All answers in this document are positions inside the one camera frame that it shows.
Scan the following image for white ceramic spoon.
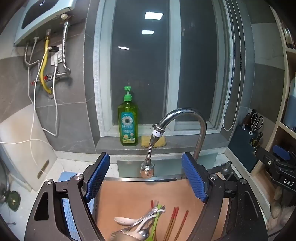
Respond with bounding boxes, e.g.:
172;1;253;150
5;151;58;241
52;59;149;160
113;209;166;226

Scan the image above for black scissors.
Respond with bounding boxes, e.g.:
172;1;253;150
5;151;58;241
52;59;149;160
248;112;264;135

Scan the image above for white wall socket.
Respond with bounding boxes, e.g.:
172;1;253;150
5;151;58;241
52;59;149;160
50;50;63;66

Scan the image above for white cutting board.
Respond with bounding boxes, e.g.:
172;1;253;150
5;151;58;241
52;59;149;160
0;103;57;192

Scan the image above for metal water valve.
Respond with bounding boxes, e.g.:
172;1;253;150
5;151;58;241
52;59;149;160
31;71;71;86

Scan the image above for dark blue knife block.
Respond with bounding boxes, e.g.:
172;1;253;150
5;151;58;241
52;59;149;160
228;125;264;173

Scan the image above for black handled knife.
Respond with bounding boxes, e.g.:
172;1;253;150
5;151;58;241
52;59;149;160
251;132;263;148
242;113;252;131

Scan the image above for brown sink mat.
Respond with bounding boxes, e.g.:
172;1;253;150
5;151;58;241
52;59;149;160
94;179;232;241

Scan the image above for water heater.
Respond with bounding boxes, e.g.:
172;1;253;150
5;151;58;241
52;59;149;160
14;0;79;46

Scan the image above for window frame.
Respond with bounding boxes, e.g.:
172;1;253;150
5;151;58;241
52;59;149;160
94;0;233;139

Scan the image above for cream shelf unit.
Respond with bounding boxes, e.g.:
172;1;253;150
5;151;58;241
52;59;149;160
251;7;296;190

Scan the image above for yellow sponge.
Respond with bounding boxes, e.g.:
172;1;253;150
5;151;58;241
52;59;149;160
141;136;167;148

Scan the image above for chrome faucet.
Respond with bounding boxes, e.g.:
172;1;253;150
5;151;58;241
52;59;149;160
140;107;207;179

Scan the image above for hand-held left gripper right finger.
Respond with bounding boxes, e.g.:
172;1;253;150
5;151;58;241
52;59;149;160
181;152;269;241

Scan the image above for metal flexible hose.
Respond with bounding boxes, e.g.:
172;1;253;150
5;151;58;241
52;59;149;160
23;42;41;68
62;22;71;75

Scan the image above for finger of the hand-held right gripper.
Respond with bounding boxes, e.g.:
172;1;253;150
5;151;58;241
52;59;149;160
272;145;291;162
255;148;275;173

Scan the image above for blue utensil drainer rack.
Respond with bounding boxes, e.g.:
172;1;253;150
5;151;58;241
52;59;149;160
58;171;99;241

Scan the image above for white cable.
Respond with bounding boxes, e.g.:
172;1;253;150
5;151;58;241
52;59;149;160
42;65;58;137
0;37;48;174

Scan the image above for steel pot lid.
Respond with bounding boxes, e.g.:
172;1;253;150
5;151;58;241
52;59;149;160
0;158;21;212

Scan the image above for blue container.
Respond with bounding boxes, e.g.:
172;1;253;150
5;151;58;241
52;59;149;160
283;77;296;131

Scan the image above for metal soap dispenser pump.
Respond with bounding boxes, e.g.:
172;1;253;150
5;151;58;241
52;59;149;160
209;161;232;174

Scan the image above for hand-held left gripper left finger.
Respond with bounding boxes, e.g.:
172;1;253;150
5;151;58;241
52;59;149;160
24;152;110;241

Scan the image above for person's right hand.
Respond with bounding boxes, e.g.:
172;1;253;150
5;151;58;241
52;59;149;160
266;185;295;232

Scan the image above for green chopstick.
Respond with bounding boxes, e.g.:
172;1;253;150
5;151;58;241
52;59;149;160
148;204;162;241
153;205;166;241

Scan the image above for yellow gas hose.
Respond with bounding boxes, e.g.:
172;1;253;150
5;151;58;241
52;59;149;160
40;37;53;94

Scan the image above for green dish soap bottle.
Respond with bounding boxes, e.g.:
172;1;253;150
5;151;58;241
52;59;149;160
117;86;139;146

